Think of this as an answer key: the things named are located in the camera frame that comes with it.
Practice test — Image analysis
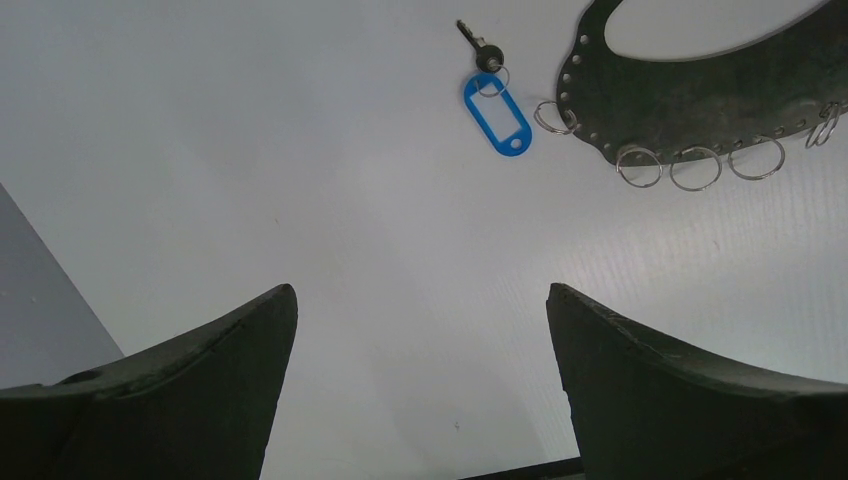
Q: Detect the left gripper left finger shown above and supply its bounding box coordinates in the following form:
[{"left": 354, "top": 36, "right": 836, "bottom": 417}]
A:
[{"left": 1, "top": 284, "right": 298, "bottom": 479}]

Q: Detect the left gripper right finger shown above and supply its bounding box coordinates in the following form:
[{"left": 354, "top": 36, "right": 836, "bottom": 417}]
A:
[{"left": 546, "top": 283, "right": 847, "bottom": 479}]

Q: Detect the key with blue tag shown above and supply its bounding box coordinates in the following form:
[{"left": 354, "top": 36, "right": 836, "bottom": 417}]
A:
[{"left": 455, "top": 20, "right": 533, "bottom": 157}]

